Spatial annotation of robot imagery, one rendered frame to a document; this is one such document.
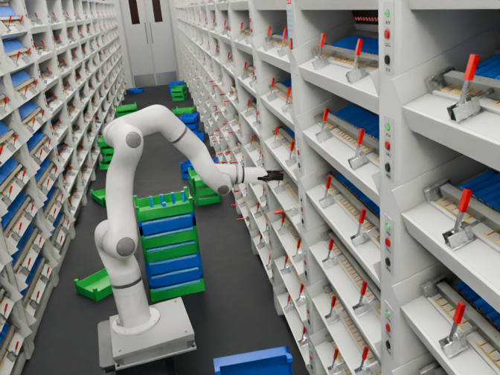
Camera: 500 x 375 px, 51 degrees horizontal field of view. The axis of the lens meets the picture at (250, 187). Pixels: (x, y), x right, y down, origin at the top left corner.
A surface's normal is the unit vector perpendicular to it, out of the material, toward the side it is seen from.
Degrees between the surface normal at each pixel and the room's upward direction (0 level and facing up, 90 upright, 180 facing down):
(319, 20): 90
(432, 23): 90
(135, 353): 90
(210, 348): 0
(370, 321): 20
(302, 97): 90
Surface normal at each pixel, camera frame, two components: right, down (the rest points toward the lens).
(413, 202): 0.17, 0.32
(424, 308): -0.42, -0.83
